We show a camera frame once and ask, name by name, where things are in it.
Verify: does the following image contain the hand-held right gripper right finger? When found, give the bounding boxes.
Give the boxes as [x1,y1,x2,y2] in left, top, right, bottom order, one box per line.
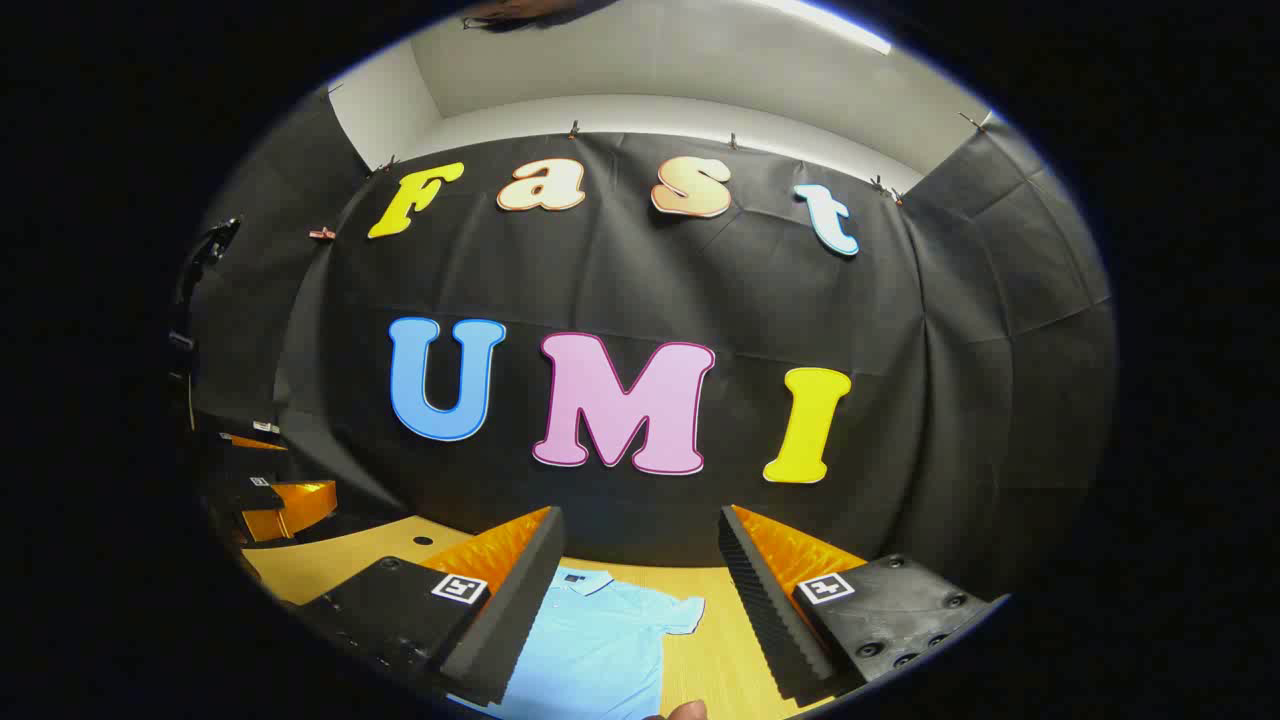
[720,505,1009,707]

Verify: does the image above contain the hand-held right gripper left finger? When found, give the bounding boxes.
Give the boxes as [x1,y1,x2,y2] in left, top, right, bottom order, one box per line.
[298,506,566,706]

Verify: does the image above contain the light blue T-shirt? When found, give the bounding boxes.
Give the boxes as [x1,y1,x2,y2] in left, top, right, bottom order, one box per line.
[450,566,706,720]

